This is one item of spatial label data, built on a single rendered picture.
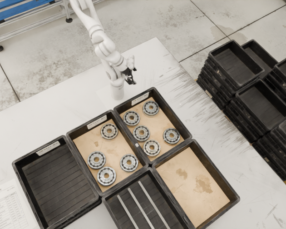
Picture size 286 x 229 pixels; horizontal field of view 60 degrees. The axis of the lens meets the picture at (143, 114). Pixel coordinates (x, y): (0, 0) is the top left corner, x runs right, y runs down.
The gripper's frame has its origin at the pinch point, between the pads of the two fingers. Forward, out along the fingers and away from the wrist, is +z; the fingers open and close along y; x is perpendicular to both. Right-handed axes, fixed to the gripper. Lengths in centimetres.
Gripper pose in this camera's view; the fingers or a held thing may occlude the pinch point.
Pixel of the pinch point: (135, 76)
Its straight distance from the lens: 152.8
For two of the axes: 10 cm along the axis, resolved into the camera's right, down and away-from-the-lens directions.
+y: -0.1, 9.3, -3.6
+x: 8.9, -1.5, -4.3
